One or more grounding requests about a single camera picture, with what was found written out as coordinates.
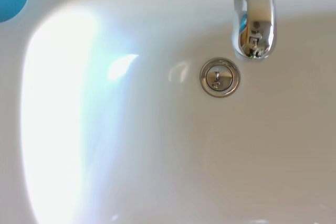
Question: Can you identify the white ceramic sink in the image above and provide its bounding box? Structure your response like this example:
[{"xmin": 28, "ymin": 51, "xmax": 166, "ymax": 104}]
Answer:
[{"xmin": 0, "ymin": 0, "xmax": 336, "ymax": 224}]

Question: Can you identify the chrome sink drain plug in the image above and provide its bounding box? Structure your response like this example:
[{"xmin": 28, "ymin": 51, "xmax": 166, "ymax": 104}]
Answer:
[{"xmin": 199, "ymin": 57, "xmax": 241, "ymax": 99}]

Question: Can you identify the chrome faucet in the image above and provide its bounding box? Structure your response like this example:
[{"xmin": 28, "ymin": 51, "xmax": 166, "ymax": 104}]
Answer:
[{"xmin": 181, "ymin": 0, "xmax": 302, "ymax": 61}]

